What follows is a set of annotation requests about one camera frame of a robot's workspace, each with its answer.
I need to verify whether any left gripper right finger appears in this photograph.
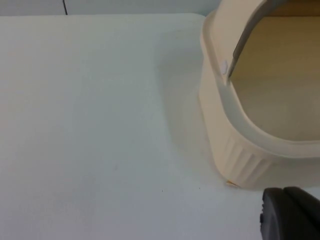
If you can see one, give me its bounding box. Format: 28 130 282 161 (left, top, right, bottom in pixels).
285 186 320 240

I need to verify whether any cream box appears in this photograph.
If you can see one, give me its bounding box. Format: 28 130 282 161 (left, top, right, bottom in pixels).
198 0 320 194

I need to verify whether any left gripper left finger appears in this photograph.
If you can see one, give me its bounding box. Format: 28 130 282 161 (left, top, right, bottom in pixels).
259 187 314 240

